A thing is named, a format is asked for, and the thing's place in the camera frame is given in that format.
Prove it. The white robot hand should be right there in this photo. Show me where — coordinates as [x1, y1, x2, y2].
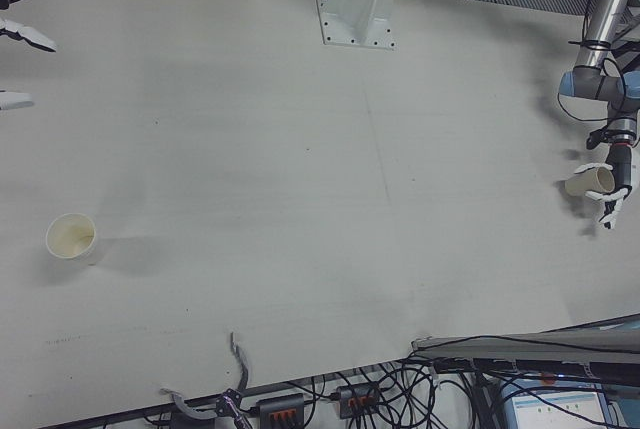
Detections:
[572, 142, 640, 232]
[0, 17, 57, 111]

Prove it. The white paper cup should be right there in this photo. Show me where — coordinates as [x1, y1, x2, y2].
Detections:
[564, 164, 616, 198]

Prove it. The white cup beige stained inside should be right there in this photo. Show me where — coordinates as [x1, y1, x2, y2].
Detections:
[45, 212, 100, 267]

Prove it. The grey metal beam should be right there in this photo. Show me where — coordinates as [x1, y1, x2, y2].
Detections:
[411, 315, 640, 366]

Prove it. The black bar with red light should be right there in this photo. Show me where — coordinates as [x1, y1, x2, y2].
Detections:
[472, 357, 640, 381]

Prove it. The computer monitor screen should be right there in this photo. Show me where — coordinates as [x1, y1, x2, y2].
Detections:
[499, 381, 619, 429]

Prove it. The black power strip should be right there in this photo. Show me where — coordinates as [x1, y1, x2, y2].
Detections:
[333, 382, 385, 420]
[256, 392, 307, 425]

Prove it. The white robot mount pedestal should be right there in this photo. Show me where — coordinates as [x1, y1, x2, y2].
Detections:
[314, 0, 409, 51]

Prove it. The curved grey cable bracket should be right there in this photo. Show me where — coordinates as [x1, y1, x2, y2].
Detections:
[159, 387, 221, 421]

